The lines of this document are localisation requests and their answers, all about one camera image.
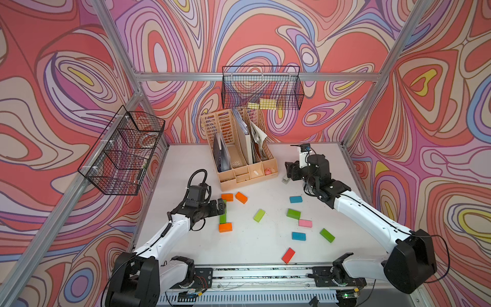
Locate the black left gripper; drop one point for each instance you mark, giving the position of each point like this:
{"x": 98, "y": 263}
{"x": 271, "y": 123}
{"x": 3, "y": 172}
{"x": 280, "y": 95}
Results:
{"x": 220, "y": 208}

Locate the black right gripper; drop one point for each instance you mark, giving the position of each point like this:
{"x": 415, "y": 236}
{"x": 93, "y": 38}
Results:
{"x": 291, "y": 170}

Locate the orange block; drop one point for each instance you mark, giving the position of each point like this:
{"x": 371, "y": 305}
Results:
{"x": 225, "y": 227}
{"x": 241, "y": 198}
{"x": 228, "y": 197}

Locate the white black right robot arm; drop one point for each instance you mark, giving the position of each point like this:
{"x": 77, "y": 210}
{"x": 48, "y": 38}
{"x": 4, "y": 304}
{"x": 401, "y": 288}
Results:
{"x": 410, "y": 258}

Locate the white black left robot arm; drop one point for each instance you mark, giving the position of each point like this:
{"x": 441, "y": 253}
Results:
{"x": 140, "y": 277}

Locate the teal block under gripper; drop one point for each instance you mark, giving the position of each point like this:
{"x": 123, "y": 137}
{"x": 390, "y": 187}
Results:
{"x": 296, "y": 199}

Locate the light green block centre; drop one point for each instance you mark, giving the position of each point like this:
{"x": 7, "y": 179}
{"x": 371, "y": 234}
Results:
{"x": 259, "y": 215}

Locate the pink block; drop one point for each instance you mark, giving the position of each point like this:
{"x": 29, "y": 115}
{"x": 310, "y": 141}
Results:
{"x": 306, "y": 223}

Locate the beige plastic file organizer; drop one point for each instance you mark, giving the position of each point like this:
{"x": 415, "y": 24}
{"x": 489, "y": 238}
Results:
{"x": 237, "y": 141}

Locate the teal block lower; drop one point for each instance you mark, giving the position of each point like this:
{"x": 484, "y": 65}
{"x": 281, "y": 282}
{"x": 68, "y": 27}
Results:
{"x": 298, "y": 236}

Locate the yellow sticky notes pad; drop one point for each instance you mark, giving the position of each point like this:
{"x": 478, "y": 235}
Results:
{"x": 264, "y": 104}

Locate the red block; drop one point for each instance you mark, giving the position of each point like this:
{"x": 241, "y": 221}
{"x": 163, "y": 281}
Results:
{"x": 287, "y": 257}

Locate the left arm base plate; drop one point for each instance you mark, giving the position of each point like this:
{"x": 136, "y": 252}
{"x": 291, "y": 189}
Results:
{"x": 202, "y": 279}

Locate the black wire basket back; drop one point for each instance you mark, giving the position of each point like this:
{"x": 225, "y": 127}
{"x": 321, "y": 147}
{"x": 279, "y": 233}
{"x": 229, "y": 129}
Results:
{"x": 248, "y": 83}

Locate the black wire basket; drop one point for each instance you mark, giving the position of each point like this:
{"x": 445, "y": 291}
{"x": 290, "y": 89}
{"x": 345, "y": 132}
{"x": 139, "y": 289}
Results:
{"x": 248, "y": 83}
{"x": 118, "y": 162}

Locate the black wire basket left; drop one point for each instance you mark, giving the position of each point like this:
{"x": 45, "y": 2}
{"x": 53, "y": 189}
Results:
{"x": 118, "y": 162}

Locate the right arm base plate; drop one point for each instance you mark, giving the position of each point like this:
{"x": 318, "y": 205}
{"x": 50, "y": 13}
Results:
{"x": 334, "y": 277}

